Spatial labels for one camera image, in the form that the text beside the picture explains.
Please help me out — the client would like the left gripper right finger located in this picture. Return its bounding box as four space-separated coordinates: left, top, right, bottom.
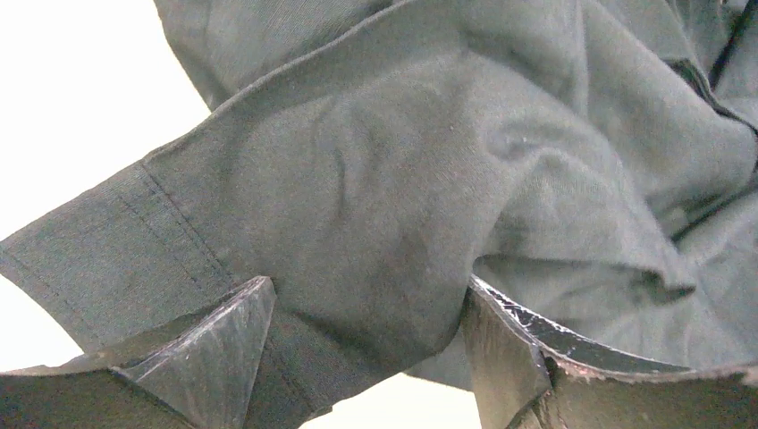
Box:
460 277 757 428

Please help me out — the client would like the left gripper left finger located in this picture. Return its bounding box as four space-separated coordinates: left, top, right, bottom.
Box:
1 277 275 428

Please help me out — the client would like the black button shirt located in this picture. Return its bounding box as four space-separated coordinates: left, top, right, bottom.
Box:
1 1 757 428

